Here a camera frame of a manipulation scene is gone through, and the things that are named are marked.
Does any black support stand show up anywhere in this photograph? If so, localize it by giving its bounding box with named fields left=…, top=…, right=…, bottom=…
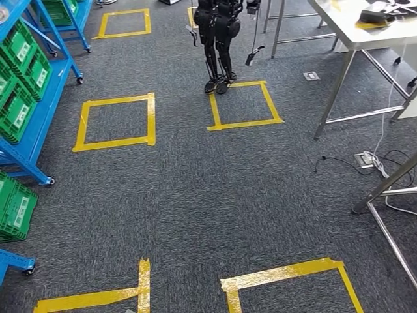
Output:
left=245, top=0, right=265, bottom=67

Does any black humanoid robot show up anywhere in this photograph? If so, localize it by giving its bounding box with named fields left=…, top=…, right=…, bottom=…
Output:
left=186, top=0, right=244, bottom=95

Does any yellow floor tape square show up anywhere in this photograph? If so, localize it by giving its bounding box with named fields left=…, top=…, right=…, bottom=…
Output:
left=32, top=258, right=151, bottom=313

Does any steel leg table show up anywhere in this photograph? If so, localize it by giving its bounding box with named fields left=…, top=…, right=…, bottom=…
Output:
left=262, top=0, right=339, bottom=60

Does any metal floor socket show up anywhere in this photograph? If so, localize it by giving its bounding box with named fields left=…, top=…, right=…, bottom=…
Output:
left=354, top=152, right=376, bottom=170

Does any steel side table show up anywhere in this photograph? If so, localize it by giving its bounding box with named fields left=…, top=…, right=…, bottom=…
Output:
left=307, top=0, right=417, bottom=142

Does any yellow tape strip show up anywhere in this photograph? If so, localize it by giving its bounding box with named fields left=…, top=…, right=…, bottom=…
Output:
left=355, top=20, right=389, bottom=31

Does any black device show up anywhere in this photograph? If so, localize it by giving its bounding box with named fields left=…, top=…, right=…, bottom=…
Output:
left=358, top=7, right=389, bottom=25

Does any black floor cable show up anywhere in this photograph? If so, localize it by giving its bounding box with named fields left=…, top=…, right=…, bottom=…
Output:
left=313, top=155, right=370, bottom=177

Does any white looped cable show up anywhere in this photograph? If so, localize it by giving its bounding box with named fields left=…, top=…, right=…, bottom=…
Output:
left=363, top=150, right=417, bottom=217

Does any thin white cable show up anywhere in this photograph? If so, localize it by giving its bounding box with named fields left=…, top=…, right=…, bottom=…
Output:
left=373, top=43, right=409, bottom=157

